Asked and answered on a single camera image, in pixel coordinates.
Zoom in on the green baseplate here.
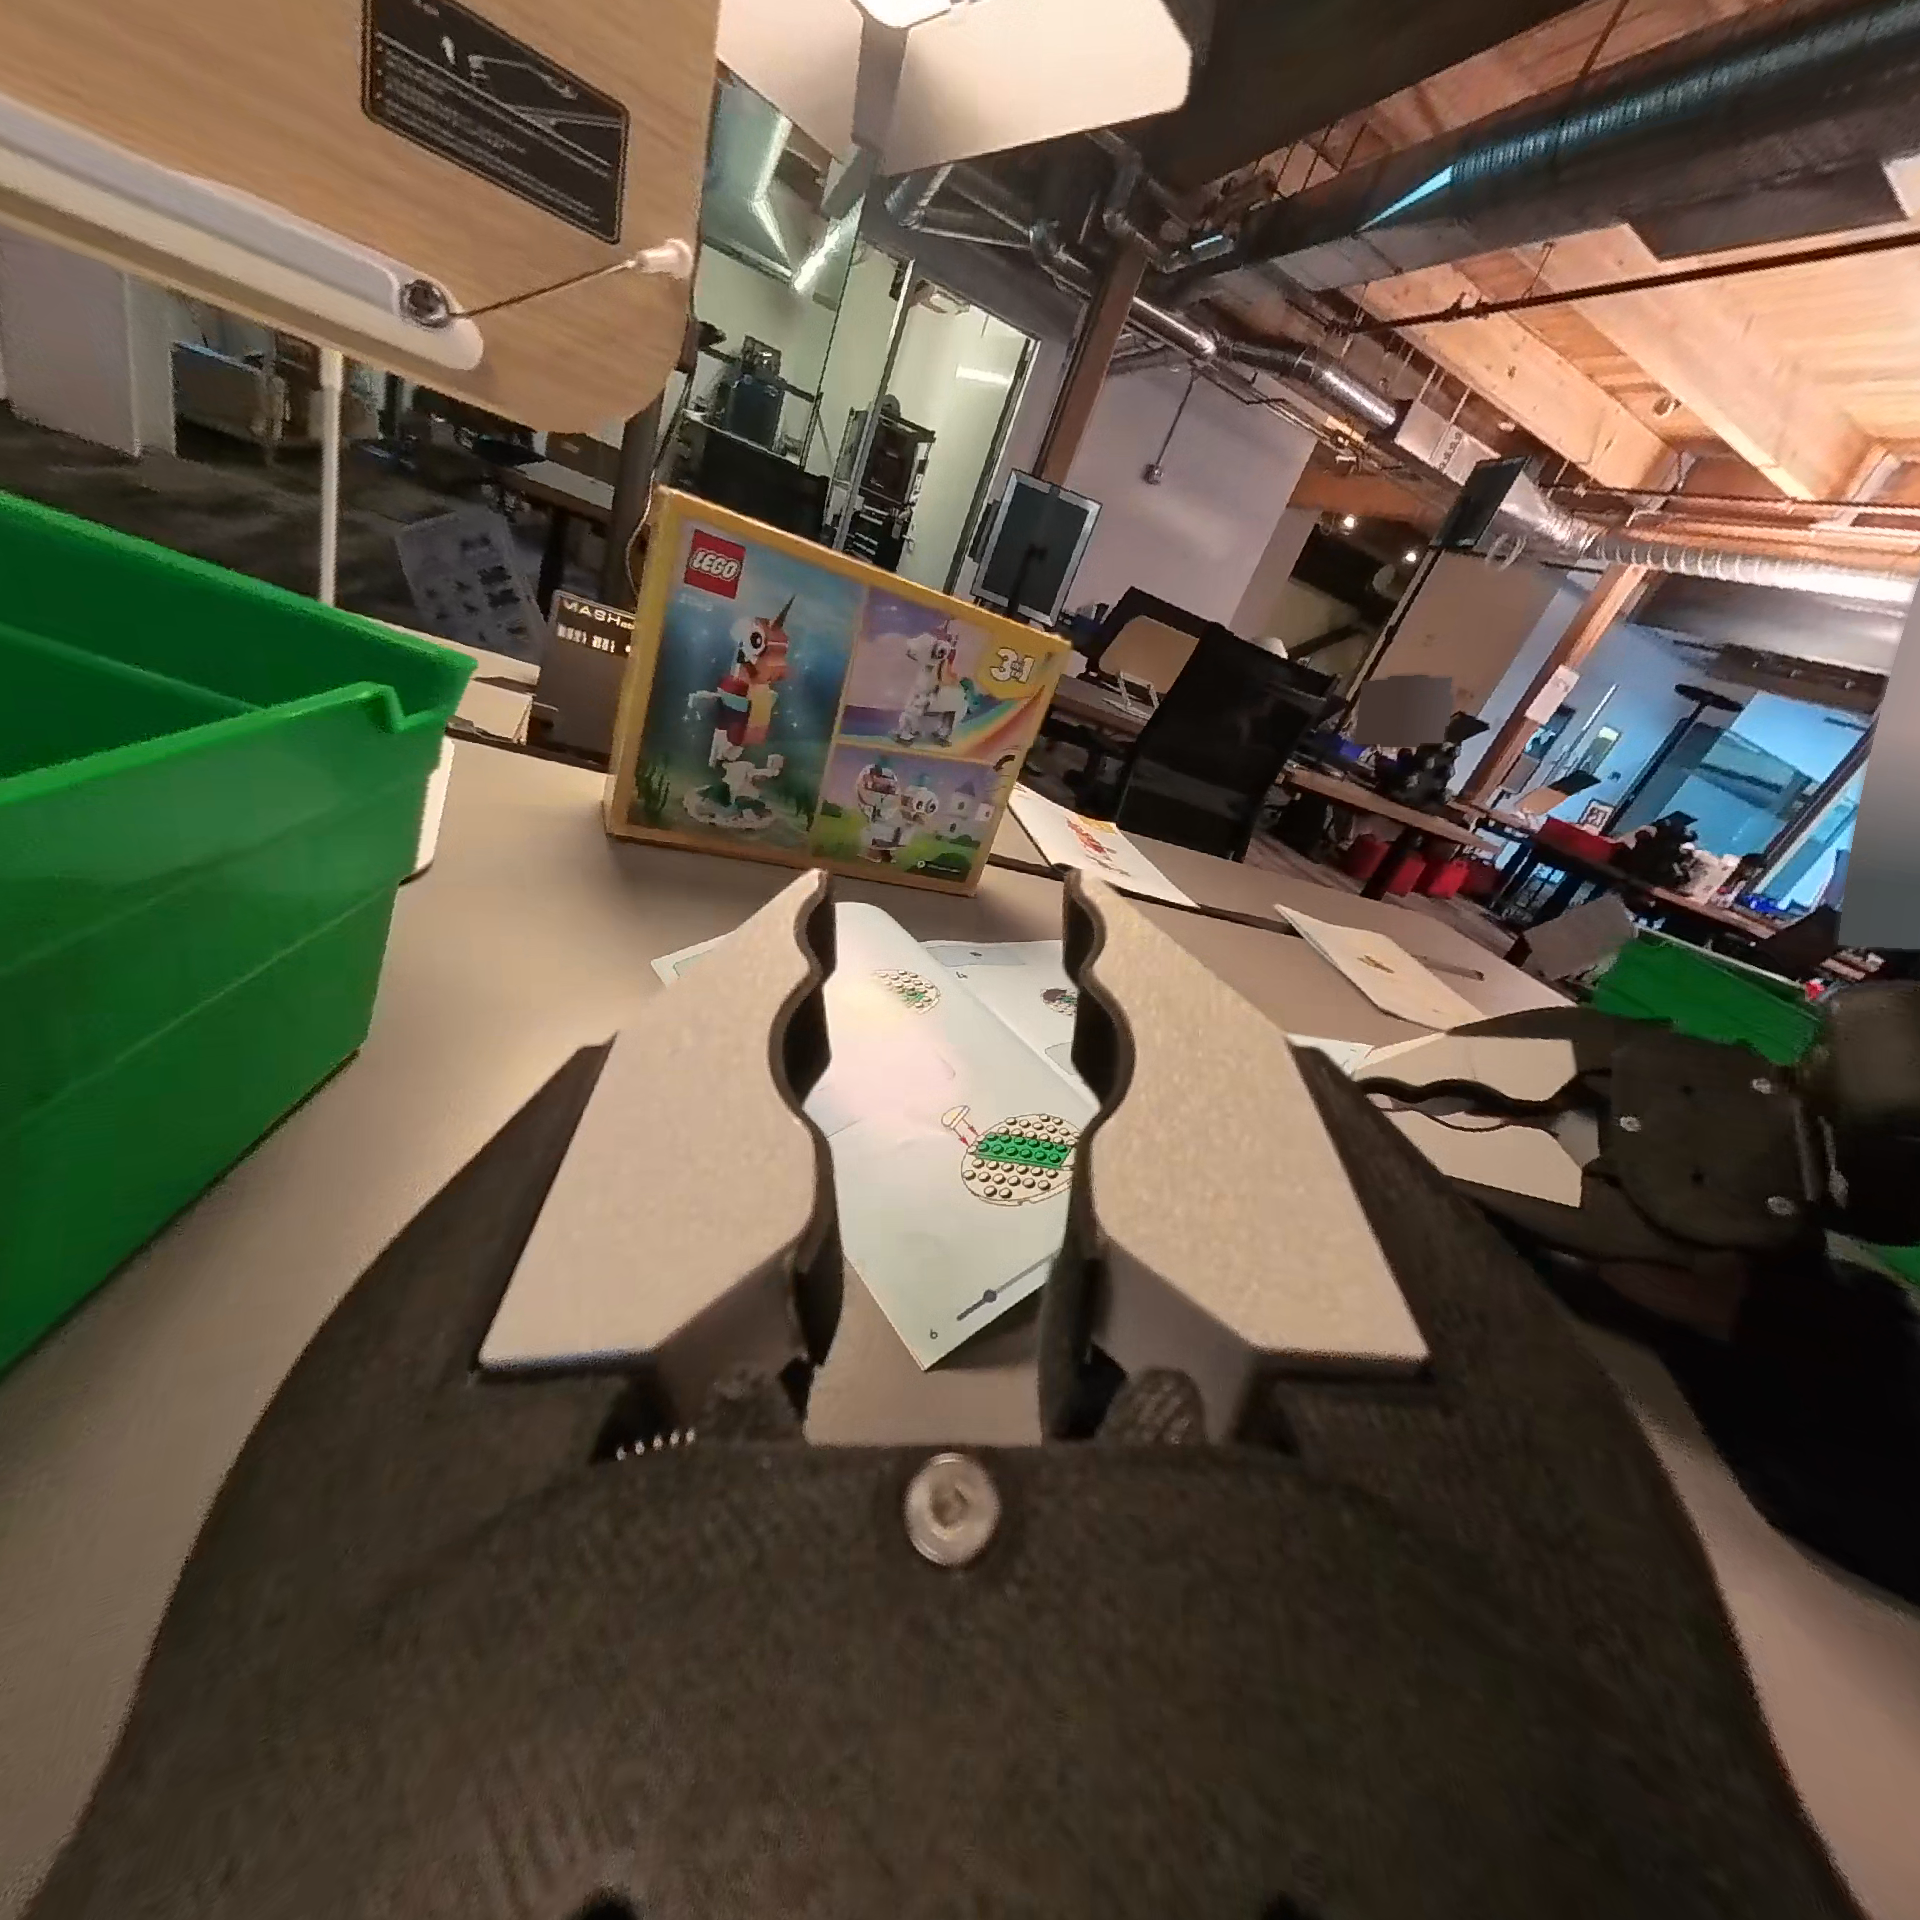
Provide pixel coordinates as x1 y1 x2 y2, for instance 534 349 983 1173
1591 927 1859 1065

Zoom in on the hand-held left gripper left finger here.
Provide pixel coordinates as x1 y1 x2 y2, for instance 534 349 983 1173
479 866 847 1444

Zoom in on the white booklet with red print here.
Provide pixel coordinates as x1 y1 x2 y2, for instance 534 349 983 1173
1001 783 1198 911

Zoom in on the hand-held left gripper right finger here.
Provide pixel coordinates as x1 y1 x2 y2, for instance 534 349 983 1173
1039 870 1431 1444

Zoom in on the tan paper sheet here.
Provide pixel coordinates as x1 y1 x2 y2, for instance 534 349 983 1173
1275 901 1573 1033

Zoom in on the black labelled box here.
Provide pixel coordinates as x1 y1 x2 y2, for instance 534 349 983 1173
529 589 649 751

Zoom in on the black spiral duct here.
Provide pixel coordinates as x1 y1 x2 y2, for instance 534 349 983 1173
1200 0 1920 261

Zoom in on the hanging black screen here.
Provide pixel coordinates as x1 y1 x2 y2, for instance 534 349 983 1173
1431 456 1537 552

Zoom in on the black office chair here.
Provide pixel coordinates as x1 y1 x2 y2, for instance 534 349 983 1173
1103 589 1345 860

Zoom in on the green plastic bin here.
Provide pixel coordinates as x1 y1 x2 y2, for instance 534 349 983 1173
0 490 480 1374

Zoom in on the wooden board on white stand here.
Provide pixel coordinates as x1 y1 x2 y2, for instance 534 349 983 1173
0 0 722 872

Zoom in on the grey cardboard piece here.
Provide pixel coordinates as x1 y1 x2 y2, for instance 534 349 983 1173
1523 895 1637 984

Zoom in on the light blue instruction booklet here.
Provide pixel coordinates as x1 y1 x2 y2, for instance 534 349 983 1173
651 901 1117 1368

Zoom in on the white lamp head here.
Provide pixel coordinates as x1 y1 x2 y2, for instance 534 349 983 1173
824 0 1202 213

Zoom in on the monitor on stand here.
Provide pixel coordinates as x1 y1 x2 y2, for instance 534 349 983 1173
968 469 1105 624

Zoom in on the printed paper sheet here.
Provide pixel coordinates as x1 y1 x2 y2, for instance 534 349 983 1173
394 503 545 649

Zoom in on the yellow lego box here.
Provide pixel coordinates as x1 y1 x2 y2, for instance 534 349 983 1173
603 485 1074 895

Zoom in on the background desk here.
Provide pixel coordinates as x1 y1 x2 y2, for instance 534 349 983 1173
1290 750 1848 921

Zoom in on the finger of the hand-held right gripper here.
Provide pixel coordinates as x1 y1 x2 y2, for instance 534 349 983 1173
1369 1088 1593 1204
1369 1000 1617 1116

